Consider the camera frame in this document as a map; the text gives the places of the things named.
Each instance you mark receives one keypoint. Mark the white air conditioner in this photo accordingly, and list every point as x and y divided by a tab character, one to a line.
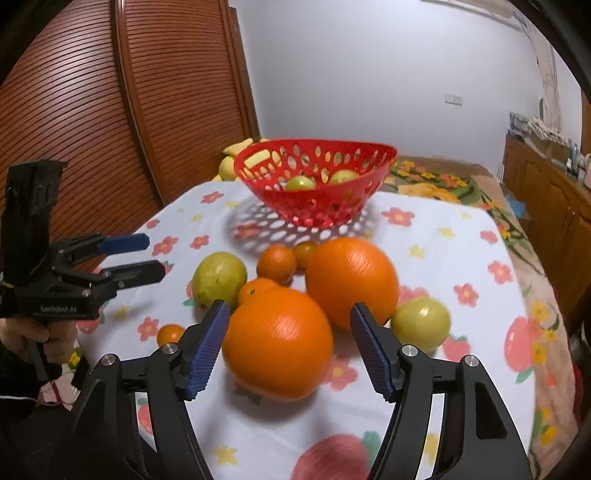
480	14

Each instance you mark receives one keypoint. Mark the green guava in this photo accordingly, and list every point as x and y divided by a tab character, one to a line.
219	279
300	183
421	319
344	176

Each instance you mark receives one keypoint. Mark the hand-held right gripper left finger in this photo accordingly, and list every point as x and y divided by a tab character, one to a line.
210	351

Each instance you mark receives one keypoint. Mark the wooden cabinet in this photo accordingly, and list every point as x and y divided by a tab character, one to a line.
545	194

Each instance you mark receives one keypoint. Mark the yellow flowered blanket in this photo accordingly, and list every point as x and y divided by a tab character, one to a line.
429	191

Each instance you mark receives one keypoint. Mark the yellow banana bunch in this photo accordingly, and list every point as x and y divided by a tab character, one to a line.
233	157

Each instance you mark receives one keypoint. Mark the white wall switch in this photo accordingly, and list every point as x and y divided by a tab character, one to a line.
454	98

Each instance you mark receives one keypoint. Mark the blue cloth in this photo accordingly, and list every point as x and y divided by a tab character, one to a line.
516	205

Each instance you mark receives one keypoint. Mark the wooden louvered wardrobe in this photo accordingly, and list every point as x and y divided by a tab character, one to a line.
92	115

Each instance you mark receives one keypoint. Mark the pile of household clutter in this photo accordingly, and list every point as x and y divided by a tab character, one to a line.
540	129

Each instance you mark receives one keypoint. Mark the white floral cloth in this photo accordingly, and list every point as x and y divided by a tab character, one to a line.
438	258

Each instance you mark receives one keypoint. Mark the large orange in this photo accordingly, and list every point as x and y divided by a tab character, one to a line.
277	344
352	282

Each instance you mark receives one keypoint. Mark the person's left hand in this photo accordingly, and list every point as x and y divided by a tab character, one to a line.
27	333

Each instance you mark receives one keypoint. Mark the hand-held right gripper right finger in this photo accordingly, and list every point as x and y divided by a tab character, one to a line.
369	351

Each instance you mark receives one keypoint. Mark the person's left forearm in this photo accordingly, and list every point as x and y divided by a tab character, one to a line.
18	415

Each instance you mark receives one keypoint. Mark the pale curtain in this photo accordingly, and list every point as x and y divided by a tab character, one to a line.
547	69

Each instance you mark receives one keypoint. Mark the small orange mandarin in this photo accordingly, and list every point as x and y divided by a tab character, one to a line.
276	264
304	254
254	290
170	334

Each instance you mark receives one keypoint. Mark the red plastic basket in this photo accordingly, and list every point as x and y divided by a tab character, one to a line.
323	210

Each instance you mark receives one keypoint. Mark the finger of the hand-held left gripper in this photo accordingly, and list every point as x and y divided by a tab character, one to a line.
138	273
125	242

